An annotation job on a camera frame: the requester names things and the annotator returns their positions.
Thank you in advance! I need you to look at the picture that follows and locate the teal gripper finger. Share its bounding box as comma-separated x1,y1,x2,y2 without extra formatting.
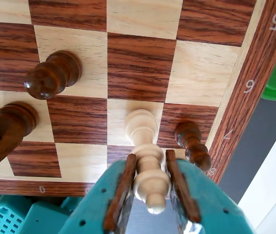
165,149,254,234
59,153,138,234

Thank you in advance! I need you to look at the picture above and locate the light wooden queen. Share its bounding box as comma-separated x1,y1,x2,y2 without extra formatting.
124,109,172,215

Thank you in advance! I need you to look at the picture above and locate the dark wooden pawn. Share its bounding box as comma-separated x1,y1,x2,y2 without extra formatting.
23,50,83,100
173,121,213,172

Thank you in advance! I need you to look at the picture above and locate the dark wooden knight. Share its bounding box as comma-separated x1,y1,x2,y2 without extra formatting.
0,101,40,175

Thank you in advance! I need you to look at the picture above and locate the wooden folding chessboard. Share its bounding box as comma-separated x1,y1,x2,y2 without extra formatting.
0,0,276,198

